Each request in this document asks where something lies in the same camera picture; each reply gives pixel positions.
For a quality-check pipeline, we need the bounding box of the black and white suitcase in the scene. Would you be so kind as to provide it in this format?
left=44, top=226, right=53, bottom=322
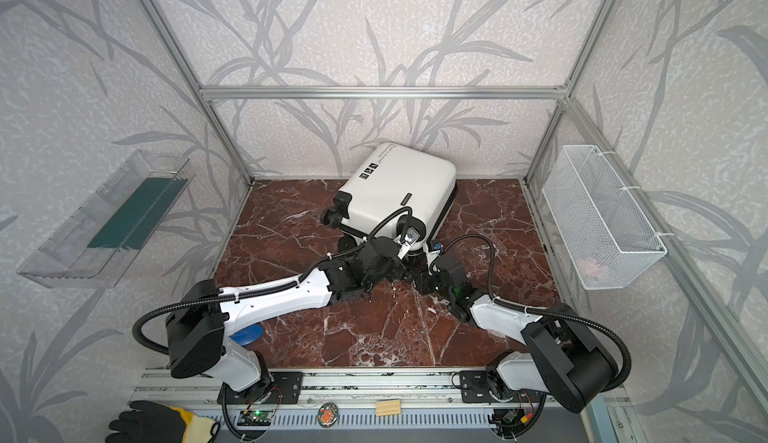
left=321, top=142, right=458, bottom=255

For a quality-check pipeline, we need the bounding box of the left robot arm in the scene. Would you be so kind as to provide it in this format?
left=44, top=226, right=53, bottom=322
left=132, top=206, right=420, bottom=402

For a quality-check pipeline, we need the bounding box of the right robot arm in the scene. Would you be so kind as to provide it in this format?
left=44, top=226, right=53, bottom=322
left=418, top=234, right=632, bottom=413

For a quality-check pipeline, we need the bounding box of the small wooden block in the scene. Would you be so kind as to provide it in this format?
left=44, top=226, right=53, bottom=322
left=375, top=399, right=402, bottom=418

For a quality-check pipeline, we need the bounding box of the pink item in basket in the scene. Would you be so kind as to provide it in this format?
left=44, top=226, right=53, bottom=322
left=577, top=257, right=610, bottom=281

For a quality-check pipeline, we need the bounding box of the round red green badge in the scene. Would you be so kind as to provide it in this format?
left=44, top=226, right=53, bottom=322
left=317, top=402, right=339, bottom=428

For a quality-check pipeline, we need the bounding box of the green circuit board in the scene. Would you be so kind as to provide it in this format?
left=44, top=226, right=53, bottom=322
left=237, top=410, right=275, bottom=428

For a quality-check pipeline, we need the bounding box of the black and yellow glove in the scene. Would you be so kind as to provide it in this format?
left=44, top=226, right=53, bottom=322
left=105, top=400, right=220, bottom=443

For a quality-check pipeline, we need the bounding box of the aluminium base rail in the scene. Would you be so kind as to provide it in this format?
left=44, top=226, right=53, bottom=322
left=130, top=367, right=536, bottom=410

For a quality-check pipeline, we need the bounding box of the white wire mesh basket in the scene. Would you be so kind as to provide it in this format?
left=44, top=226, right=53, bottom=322
left=542, top=145, right=667, bottom=290

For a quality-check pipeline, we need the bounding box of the clear plastic wall tray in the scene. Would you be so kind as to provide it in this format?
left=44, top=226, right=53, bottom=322
left=18, top=150, right=195, bottom=289

